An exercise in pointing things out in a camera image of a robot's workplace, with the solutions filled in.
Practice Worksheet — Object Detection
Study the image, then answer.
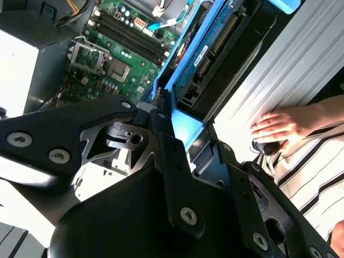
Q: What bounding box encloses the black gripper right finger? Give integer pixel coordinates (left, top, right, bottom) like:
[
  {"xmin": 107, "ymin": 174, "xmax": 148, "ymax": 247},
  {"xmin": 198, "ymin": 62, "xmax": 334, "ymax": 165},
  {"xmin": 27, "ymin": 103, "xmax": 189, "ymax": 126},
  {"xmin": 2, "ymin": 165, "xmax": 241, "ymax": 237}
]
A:
[{"xmin": 206, "ymin": 126, "xmax": 336, "ymax": 258}]

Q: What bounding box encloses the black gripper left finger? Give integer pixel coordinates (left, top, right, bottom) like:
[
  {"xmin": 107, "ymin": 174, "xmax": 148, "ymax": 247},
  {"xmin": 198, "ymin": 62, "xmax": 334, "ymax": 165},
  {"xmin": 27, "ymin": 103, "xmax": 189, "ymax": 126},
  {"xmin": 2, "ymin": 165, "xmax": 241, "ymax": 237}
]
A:
[{"xmin": 0, "ymin": 87, "xmax": 207, "ymax": 240}]

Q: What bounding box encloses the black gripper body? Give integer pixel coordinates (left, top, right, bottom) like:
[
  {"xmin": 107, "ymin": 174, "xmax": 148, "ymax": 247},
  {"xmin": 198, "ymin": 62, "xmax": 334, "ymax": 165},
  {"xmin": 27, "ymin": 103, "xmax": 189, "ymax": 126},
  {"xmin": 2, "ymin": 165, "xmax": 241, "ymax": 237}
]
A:
[{"xmin": 49, "ymin": 166, "xmax": 259, "ymax": 258}]

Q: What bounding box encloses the round black tool blue ring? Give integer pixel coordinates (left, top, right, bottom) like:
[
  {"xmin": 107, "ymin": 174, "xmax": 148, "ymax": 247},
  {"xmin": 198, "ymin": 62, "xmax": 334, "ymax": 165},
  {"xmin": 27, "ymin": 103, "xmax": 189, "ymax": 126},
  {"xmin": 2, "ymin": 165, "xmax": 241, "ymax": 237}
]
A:
[{"xmin": 252, "ymin": 139, "xmax": 285, "ymax": 156}]

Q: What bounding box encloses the hard disk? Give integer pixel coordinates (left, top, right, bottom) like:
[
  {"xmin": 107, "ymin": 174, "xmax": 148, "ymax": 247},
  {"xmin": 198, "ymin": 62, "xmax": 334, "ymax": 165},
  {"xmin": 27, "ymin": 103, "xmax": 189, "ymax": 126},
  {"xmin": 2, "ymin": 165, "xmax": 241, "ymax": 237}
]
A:
[{"xmin": 150, "ymin": 0, "xmax": 303, "ymax": 162}]

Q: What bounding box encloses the person right hand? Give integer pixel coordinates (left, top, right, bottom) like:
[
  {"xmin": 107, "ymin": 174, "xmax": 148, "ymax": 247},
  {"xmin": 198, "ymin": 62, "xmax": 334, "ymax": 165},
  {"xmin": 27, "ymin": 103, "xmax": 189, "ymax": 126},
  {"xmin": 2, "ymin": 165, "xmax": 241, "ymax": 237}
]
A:
[{"xmin": 249, "ymin": 106, "xmax": 310, "ymax": 144}]

